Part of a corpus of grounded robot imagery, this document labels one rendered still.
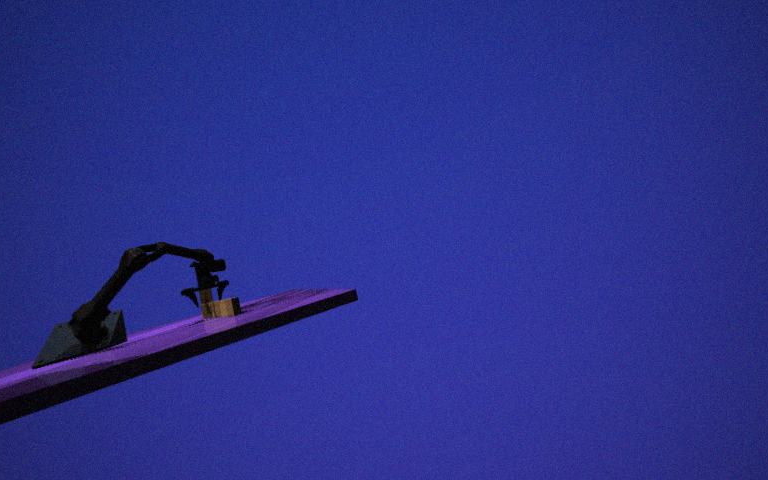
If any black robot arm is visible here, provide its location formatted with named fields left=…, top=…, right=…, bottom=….
left=67, top=242, right=226, bottom=348

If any wooden post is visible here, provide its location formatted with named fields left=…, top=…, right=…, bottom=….
left=199, top=288, right=214, bottom=305

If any brown wooden board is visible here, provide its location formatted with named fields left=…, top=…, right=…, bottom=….
left=200, top=296, right=241, bottom=319

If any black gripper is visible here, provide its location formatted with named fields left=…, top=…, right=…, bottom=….
left=181, top=273, right=229, bottom=308

